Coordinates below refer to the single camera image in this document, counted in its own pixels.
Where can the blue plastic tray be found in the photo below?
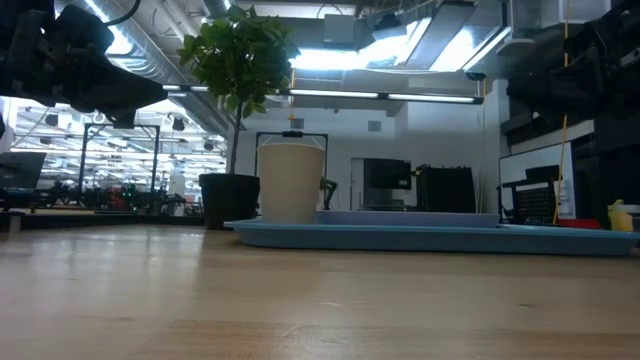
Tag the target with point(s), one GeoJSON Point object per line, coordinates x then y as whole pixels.
{"type": "Point", "coordinates": [450, 240]}

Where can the black monitor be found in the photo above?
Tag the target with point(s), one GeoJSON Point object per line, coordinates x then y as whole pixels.
{"type": "Point", "coordinates": [387, 174]}

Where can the dark laptop screen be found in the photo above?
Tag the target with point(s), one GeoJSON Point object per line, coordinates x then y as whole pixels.
{"type": "Point", "coordinates": [20, 170]}

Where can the yellow bottle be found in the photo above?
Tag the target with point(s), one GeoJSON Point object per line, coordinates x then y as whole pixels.
{"type": "Point", "coordinates": [619, 217]}

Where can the silver ventilation duct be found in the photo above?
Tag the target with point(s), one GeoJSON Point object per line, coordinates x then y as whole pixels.
{"type": "Point", "coordinates": [165, 55]}

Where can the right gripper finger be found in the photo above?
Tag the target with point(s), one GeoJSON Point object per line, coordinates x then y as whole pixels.
{"type": "Point", "coordinates": [555, 92]}

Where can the black plant pot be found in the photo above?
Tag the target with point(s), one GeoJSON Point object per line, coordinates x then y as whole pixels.
{"type": "Point", "coordinates": [227, 200]}

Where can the green leafy small tree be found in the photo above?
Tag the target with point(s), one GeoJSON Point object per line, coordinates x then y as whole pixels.
{"type": "Point", "coordinates": [240, 55]}

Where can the black mesh cart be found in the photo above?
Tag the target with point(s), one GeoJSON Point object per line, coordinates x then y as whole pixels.
{"type": "Point", "coordinates": [535, 202]}

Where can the black aluminium table frame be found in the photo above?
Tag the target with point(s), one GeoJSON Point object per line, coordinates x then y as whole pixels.
{"type": "Point", "coordinates": [100, 219]}

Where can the beige ribbed paper cup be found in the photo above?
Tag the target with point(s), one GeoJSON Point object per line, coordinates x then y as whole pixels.
{"type": "Point", "coordinates": [290, 185]}

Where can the black ceiling light rail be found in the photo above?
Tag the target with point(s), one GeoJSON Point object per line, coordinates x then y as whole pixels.
{"type": "Point", "coordinates": [350, 94]}

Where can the black frame with camera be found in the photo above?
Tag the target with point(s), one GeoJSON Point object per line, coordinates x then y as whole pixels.
{"type": "Point", "coordinates": [292, 134]}

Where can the black metal frame stand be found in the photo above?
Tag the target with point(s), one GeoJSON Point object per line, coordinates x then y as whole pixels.
{"type": "Point", "coordinates": [83, 150]}

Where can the whiteboard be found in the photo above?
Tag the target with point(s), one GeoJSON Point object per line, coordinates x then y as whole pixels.
{"type": "Point", "coordinates": [530, 157]}

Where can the black cabinet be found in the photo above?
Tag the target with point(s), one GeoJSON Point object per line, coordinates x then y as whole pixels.
{"type": "Point", "coordinates": [445, 195]}

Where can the lavender plastic plate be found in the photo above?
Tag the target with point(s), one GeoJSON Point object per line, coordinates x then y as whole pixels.
{"type": "Point", "coordinates": [410, 218]}

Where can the red flat object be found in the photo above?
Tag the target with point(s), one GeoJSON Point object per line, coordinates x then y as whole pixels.
{"type": "Point", "coordinates": [580, 224]}

